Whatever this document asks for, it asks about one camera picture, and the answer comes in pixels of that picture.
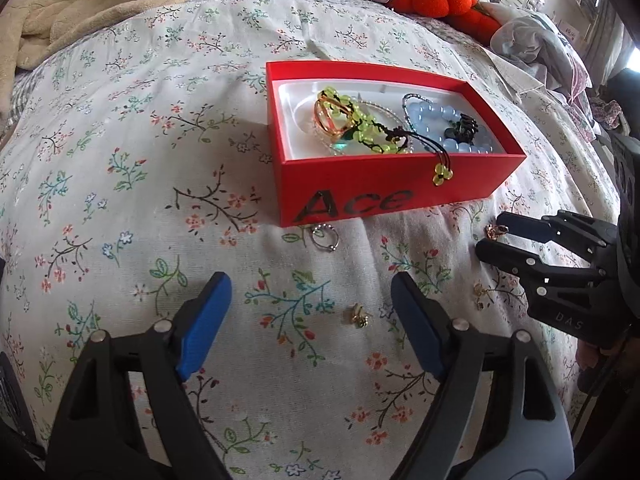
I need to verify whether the orange pumpkin plush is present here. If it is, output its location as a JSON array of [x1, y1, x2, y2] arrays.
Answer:
[[386, 0, 501, 47]]

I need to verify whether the beige fleece blanket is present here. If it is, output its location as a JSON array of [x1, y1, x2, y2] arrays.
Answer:
[[1, 0, 184, 122]]

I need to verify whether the small gold earring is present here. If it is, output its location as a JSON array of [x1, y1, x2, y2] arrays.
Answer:
[[349, 304, 372, 328]]

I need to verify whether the floral bed sheet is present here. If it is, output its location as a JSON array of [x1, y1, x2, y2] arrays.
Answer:
[[1, 0, 620, 479]]

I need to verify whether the light blue bead bracelet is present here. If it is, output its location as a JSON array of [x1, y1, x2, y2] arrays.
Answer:
[[403, 101, 496, 155]]

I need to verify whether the crumpled white clothing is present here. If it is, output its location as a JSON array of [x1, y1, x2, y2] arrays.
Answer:
[[483, 2, 592, 103]]

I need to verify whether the green multicolour bead bracelet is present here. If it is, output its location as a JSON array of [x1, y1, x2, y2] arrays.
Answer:
[[401, 91, 452, 154]]

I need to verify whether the green bead bracelet with cord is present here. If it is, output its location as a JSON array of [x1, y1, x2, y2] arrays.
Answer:
[[316, 84, 456, 188]]

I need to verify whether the red jewelry box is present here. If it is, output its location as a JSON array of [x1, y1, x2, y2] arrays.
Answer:
[[266, 61, 526, 226]]

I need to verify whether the white pearl bracelet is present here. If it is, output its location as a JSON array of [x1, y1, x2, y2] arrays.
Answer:
[[294, 94, 417, 157]]

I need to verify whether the silver ring pendant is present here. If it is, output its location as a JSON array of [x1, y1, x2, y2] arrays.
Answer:
[[308, 223, 340, 252]]

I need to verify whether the rose gold earring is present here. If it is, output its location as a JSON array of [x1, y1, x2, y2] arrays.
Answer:
[[485, 223, 509, 240]]

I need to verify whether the gold ring brooch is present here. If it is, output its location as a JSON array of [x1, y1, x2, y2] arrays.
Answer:
[[312, 96, 359, 144]]

